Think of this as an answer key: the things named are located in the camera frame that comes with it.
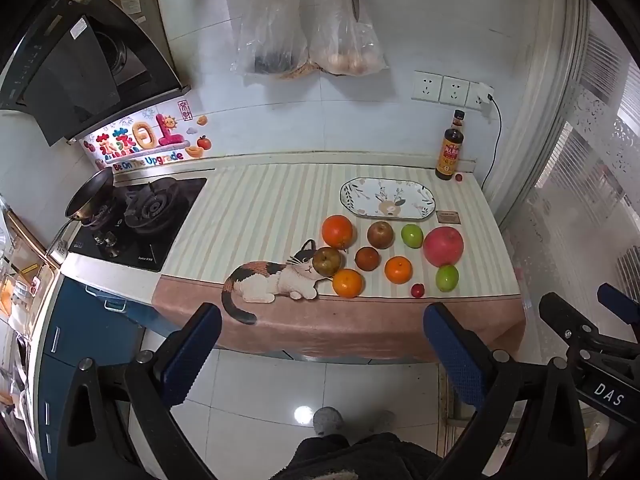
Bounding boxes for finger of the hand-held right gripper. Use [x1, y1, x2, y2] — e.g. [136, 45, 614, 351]
[539, 292, 640, 357]
[597, 283, 640, 331]

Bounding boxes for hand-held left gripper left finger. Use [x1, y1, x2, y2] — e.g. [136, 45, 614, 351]
[59, 302, 223, 480]

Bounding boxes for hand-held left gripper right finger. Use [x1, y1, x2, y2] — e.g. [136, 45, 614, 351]
[422, 302, 588, 480]

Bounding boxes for green apple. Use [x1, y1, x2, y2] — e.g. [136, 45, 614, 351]
[400, 224, 425, 249]
[435, 264, 460, 293]

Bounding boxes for orange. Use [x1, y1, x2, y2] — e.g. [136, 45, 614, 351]
[384, 256, 414, 285]
[321, 214, 355, 250]
[332, 268, 364, 299]

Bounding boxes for large red apple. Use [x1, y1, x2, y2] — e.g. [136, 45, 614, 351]
[423, 226, 465, 268]

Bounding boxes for dark red-brown fruit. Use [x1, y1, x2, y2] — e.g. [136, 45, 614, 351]
[354, 246, 382, 272]

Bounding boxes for brown-red apple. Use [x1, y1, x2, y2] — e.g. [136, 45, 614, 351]
[366, 221, 396, 250]

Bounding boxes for brown-green apple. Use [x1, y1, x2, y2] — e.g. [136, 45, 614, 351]
[312, 246, 346, 278]

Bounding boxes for oval floral ceramic plate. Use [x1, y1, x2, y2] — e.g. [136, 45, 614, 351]
[340, 177, 437, 222]

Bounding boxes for grey slipper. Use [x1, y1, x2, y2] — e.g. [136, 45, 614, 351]
[312, 406, 346, 437]
[367, 410, 398, 433]

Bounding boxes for blue kitchen cabinet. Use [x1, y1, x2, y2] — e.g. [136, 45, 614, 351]
[37, 277, 166, 466]

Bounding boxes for frosted glass sliding door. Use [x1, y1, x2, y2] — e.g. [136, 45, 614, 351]
[480, 0, 640, 311]

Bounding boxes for person's dark trousers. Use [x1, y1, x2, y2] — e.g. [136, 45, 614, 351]
[270, 432, 451, 480]

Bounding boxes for black gas stove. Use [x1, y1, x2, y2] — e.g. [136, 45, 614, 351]
[67, 176, 208, 273]

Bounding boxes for striped cat-print tablecloth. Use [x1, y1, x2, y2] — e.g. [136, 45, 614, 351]
[151, 162, 527, 365]

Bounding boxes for cluttered side shelf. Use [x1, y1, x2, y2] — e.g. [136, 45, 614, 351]
[0, 205, 61, 411]

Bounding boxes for soy sauce bottle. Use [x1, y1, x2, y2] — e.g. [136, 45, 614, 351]
[435, 109, 467, 181]

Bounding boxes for black frying pan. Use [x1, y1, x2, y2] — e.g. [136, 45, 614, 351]
[45, 166, 117, 261]

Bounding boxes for black range hood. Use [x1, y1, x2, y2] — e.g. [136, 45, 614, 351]
[0, 0, 183, 147]

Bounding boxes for plastic bag with onions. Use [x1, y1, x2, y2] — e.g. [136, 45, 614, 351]
[302, 0, 390, 78]

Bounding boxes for plastic bag with dark contents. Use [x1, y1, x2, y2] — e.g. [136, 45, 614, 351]
[230, 0, 310, 77]

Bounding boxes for black power cable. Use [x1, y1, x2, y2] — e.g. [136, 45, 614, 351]
[482, 95, 503, 188]

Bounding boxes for white wall socket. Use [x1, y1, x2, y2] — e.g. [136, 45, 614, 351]
[467, 81, 493, 110]
[440, 76, 471, 107]
[412, 71, 443, 103]

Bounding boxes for colourful wall sticker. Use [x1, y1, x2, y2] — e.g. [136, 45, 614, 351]
[82, 100, 213, 173]

